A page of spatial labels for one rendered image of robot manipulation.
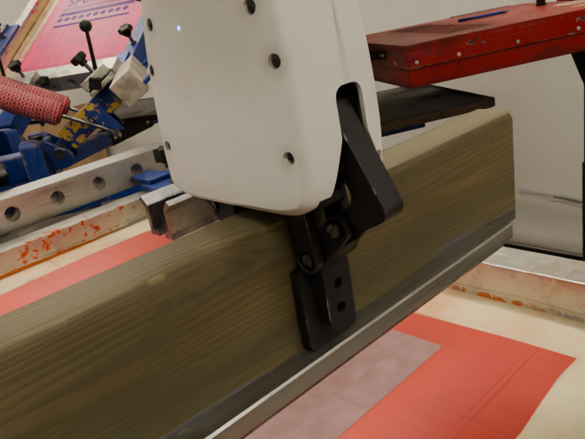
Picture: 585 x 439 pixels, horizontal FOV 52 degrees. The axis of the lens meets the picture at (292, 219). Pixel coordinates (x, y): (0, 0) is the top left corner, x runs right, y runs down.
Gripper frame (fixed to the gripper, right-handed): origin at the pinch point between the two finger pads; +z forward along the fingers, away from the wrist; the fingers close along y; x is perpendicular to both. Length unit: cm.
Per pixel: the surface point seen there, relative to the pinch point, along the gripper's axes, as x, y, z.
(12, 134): 33, -141, 7
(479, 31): 100, -48, -1
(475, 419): 11.4, 2.0, 14.6
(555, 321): 25.0, 1.3, 14.5
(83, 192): 18, -68, 9
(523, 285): 25.8, -1.7, 12.4
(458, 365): 15.9, -2.0, 14.6
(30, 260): 5, -61, 14
